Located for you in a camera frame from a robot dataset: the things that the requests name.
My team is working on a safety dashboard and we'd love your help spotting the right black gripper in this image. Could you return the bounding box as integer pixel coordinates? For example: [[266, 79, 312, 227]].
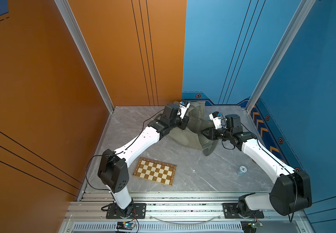
[[200, 126, 233, 141]]

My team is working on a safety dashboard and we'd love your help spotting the olive green tote bag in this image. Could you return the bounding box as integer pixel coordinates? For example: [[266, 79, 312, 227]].
[[168, 102, 218, 156]]

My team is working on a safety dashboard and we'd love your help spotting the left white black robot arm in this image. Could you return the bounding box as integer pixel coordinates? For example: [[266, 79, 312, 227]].
[[97, 100, 190, 218]]

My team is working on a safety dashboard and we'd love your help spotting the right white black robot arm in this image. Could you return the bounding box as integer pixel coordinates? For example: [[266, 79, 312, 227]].
[[201, 112, 312, 217]]

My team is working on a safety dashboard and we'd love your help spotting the wooden chessboard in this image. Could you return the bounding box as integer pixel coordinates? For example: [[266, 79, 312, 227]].
[[133, 157, 177, 186]]

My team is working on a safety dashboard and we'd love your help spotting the right green circuit board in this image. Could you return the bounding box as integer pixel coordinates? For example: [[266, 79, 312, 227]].
[[241, 221, 263, 233]]

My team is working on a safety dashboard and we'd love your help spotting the green circuit board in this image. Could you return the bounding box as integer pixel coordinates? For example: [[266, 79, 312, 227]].
[[116, 221, 136, 232], [241, 221, 263, 233]]

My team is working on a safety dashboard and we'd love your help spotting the left green circuit board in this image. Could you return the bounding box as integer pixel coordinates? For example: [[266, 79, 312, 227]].
[[116, 221, 136, 232]]

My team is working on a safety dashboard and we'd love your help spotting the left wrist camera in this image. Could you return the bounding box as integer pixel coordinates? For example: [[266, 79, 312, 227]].
[[179, 100, 190, 119]]

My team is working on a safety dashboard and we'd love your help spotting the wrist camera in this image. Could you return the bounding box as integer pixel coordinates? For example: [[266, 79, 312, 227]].
[[209, 111, 223, 130], [179, 100, 190, 119]]

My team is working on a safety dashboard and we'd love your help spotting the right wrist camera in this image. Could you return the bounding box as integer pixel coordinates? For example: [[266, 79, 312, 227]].
[[209, 111, 223, 130]]

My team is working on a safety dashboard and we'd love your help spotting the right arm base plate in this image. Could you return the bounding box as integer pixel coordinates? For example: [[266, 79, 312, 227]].
[[222, 203, 264, 219]]

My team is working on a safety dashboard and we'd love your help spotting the aluminium front rail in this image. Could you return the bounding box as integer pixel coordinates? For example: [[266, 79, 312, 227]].
[[59, 192, 314, 233]]

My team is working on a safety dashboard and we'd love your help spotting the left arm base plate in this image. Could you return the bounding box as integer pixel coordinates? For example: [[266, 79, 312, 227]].
[[106, 203, 147, 219]]

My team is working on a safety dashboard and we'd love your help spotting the right aluminium frame post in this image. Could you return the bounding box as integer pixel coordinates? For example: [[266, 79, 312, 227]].
[[245, 0, 316, 114]]

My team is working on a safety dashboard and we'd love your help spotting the aluminium frame post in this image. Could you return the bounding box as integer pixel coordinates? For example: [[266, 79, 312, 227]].
[[54, 0, 115, 114], [245, 0, 316, 114]]

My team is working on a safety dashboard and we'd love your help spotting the left aluminium frame post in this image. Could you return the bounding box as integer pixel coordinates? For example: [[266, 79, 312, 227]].
[[54, 0, 115, 114]]

